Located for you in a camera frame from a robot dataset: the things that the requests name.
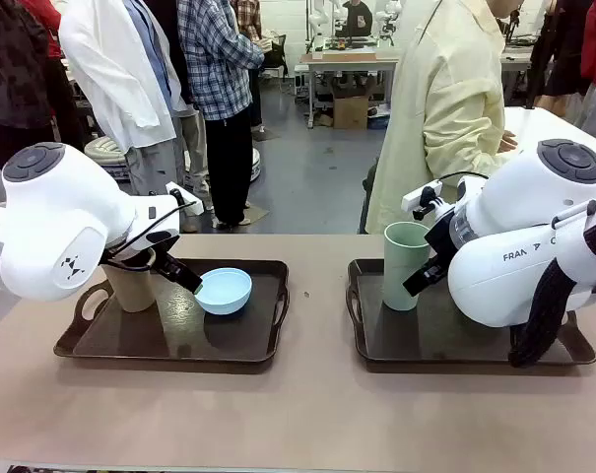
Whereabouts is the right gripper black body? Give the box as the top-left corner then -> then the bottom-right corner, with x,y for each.
424,209 -> 459,271

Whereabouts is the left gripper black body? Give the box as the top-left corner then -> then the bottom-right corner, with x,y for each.
146,229 -> 181,271

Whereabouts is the pale green plastic cup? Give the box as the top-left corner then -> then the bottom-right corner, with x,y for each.
383,222 -> 432,312

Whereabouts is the light blue bowl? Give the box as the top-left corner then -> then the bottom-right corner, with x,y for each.
194,268 -> 253,317

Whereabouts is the beige plastic cup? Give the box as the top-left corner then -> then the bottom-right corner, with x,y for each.
102,247 -> 158,313

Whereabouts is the person's right forearm yellow sleeve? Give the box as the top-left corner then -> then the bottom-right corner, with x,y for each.
424,120 -> 506,174

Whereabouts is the brown plastic serving tray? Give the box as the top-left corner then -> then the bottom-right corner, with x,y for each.
53,259 -> 290,365
346,259 -> 596,374

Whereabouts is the white ribbed round stool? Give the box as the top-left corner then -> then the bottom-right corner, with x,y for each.
83,136 -> 131,181

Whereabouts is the person in yellow shirt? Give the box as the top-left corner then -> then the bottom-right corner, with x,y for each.
364,0 -> 518,236

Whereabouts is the cardboard box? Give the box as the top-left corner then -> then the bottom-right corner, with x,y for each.
332,95 -> 371,130

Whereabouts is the white table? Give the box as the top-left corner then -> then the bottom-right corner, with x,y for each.
501,106 -> 596,167

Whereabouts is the person in white shirt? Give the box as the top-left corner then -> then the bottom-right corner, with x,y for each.
59,0 -> 200,198

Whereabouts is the person in plaid shirt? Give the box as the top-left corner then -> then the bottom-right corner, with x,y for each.
176,0 -> 265,229

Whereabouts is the grey workbench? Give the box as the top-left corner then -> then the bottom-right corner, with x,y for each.
498,34 -> 540,95

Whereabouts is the brown topped workbench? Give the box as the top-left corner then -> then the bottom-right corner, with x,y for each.
298,51 -> 402,129

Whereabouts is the person in black clothes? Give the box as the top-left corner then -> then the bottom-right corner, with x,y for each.
526,0 -> 587,112

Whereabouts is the thin black camera cable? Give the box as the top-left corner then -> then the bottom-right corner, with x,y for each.
104,189 -> 193,265
434,170 -> 492,188

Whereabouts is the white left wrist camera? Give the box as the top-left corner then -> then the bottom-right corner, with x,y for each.
166,182 -> 204,216

